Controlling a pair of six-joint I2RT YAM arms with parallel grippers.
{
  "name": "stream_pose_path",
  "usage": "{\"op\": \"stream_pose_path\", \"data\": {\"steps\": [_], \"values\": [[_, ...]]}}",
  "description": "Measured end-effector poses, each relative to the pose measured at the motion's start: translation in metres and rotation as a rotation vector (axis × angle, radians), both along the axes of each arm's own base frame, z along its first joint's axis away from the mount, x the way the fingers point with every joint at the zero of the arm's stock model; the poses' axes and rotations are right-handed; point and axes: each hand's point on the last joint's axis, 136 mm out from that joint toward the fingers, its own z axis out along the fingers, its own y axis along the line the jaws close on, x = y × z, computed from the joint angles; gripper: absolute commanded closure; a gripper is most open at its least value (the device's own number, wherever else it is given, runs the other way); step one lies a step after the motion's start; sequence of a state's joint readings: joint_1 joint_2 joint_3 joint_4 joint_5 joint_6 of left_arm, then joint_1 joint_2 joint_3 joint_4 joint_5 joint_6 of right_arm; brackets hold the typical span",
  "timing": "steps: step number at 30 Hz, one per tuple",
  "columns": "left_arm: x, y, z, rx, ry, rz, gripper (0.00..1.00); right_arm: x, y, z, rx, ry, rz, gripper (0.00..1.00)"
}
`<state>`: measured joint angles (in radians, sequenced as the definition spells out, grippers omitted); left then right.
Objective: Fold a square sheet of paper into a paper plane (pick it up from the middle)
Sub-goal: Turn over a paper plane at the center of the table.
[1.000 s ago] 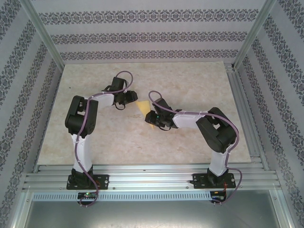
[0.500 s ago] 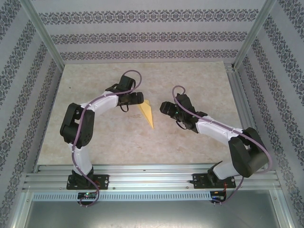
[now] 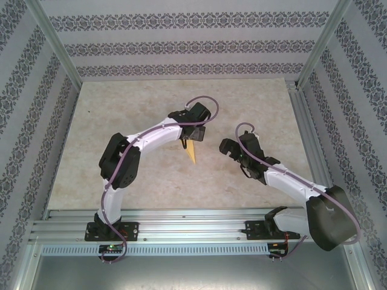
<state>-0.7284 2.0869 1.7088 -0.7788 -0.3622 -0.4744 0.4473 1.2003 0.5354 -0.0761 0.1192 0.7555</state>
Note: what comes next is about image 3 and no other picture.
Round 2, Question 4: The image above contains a yellow cloth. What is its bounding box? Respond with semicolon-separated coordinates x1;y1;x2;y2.
184;140;197;166

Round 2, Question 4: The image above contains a small circuit board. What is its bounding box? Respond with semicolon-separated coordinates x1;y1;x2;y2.
268;242;288;256
99;244;124;254

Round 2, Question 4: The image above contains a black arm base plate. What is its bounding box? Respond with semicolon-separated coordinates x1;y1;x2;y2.
245;219;300;241
85;222;140;242

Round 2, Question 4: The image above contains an aluminium side rail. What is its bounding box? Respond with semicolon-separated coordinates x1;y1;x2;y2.
285;80;344;217

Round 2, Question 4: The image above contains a slotted grey cable duct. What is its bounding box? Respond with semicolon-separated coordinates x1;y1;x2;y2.
41;243;272;256

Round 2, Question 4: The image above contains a purple cable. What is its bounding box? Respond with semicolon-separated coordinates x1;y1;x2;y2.
235;122;362;262
101;95;220;266

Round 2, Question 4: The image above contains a grey metal sheet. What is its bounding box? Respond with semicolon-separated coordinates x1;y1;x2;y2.
30;253;366;290

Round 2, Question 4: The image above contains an aluminium frame post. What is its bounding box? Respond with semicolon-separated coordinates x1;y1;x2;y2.
25;0;84;89
296;0;353;90

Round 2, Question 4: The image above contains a long aluminium mounting rail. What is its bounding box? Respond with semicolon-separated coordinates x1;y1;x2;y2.
27;207;360;245

